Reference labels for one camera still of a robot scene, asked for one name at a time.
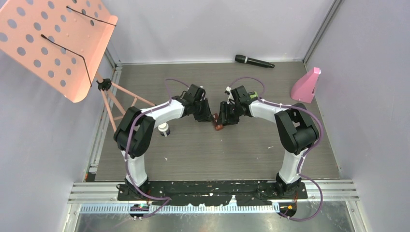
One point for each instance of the black microphone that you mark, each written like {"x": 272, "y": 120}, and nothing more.
{"x": 251, "y": 61}

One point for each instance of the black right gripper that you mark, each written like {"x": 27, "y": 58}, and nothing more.
{"x": 225, "y": 117}

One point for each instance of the green black pill bottle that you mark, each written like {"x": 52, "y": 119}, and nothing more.
{"x": 253, "y": 95}

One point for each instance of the pink wedge object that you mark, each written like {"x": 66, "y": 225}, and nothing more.
{"x": 304, "y": 89}

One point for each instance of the pink music stand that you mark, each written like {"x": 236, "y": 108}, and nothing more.
{"x": 62, "y": 42}

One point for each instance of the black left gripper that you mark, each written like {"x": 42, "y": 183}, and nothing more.
{"x": 206, "y": 116}

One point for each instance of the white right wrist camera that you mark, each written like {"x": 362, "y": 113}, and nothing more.
{"x": 230, "y": 97}

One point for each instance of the white capped pill bottle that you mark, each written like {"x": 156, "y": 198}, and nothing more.
{"x": 164, "y": 129}

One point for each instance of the brown translucent pill container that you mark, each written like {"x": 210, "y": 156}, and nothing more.
{"x": 217, "y": 125}

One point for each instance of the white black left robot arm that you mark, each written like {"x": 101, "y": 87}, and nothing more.
{"x": 135, "y": 130}

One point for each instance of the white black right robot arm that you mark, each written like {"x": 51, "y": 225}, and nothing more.
{"x": 296, "y": 128}

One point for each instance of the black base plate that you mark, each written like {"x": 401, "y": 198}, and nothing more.
{"x": 213, "y": 193}

